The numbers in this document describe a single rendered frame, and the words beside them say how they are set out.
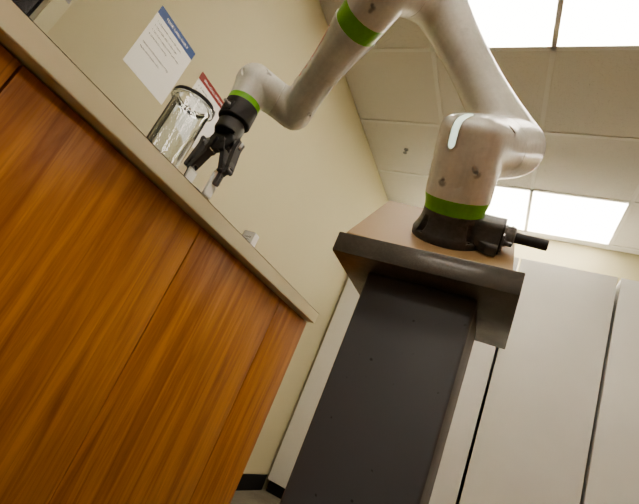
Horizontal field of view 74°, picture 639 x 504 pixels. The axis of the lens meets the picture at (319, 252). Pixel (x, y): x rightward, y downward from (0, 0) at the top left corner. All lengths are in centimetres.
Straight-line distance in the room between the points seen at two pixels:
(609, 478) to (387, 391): 253
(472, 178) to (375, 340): 35
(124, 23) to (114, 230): 103
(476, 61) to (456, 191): 33
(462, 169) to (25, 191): 72
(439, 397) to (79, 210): 66
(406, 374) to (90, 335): 57
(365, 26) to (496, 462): 265
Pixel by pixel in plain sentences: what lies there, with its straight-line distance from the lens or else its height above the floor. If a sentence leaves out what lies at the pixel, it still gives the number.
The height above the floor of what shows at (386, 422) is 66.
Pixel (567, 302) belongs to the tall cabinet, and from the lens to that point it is 338.
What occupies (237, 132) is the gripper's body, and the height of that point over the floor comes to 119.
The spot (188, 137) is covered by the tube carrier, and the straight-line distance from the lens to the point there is 105.
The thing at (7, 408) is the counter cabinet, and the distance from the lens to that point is 87.
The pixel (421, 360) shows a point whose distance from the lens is 74.
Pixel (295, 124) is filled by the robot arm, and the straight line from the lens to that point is 126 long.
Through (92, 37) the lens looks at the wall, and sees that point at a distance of 168.
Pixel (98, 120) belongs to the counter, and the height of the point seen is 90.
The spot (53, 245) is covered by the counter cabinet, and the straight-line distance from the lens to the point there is 80.
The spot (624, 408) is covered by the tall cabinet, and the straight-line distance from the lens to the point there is 325.
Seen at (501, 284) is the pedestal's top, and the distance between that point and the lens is 72.
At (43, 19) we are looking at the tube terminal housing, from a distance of 110.
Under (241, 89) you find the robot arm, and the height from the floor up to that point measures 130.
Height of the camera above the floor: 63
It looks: 19 degrees up
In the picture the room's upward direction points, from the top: 24 degrees clockwise
